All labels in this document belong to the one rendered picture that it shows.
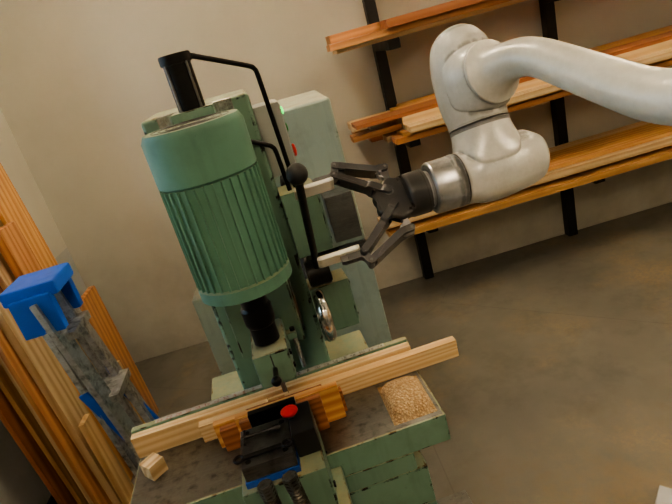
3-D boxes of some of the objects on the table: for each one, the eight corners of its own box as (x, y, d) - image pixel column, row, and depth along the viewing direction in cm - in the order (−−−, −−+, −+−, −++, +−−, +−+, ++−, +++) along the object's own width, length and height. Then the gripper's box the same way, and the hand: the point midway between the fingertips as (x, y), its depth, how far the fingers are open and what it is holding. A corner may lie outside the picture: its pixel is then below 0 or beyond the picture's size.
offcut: (154, 481, 102) (148, 469, 101) (144, 476, 104) (138, 464, 103) (168, 468, 105) (162, 456, 104) (159, 464, 107) (153, 451, 106)
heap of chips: (394, 426, 99) (391, 414, 98) (377, 388, 111) (374, 377, 110) (437, 410, 100) (434, 398, 99) (415, 375, 112) (413, 364, 111)
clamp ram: (264, 476, 95) (248, 437, 92) (261, 449, 102) (246, 411, 99) (312, 459, 96) (298, 420, 93) (307, 433, 103) (293, 395, 100)
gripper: (454, 262, 89) (330, 302, 87) (399, 146, 99) (288, 180, 98) (461, 241, 82) (327, 285, 80) (401, 120, 93) (282, 156, 91)
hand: (312, 225), depth 89 cm, fingers open, 13 cm apart
